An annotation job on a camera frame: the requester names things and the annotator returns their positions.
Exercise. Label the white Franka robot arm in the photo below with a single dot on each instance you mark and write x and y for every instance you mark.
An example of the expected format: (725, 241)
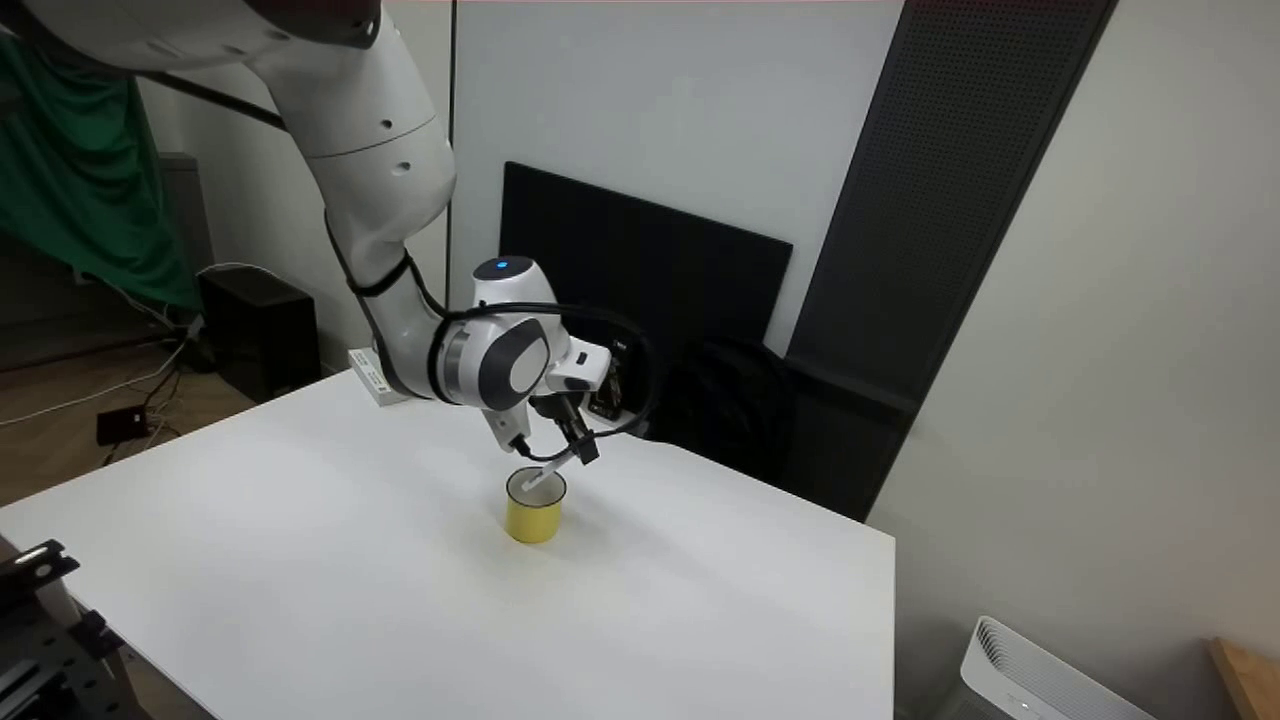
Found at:
(362, 147)

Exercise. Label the black metal table mount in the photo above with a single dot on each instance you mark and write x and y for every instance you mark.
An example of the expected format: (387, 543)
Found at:
(46, 640)

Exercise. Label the yellow cup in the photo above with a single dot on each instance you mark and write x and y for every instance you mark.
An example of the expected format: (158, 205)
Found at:
(536, 514)

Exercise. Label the green cloth curtain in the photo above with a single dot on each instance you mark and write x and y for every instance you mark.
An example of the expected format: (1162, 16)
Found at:
(75, 172)

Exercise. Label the black speaker box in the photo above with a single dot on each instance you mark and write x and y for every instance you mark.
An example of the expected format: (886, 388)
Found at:
(261, 328)

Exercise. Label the black flat monitor panel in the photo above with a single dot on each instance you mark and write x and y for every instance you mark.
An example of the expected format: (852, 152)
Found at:
(667, 286)

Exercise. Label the wooden board corner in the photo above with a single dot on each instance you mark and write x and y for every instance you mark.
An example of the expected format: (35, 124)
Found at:
(1248, 678)

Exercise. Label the black low cabinet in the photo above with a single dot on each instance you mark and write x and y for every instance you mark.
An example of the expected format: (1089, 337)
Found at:
(784, 422)

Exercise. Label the small black power adapter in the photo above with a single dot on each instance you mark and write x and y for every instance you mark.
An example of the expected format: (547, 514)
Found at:
(122, 427)

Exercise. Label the thin black stand pole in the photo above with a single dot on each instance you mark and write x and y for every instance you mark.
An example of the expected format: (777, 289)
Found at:
(450, 80)

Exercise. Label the white plastic bin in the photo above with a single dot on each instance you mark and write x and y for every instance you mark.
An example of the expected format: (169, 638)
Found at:
(1032, 675)

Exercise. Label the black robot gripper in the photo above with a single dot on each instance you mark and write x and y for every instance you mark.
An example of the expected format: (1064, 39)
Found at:
(576, 375)

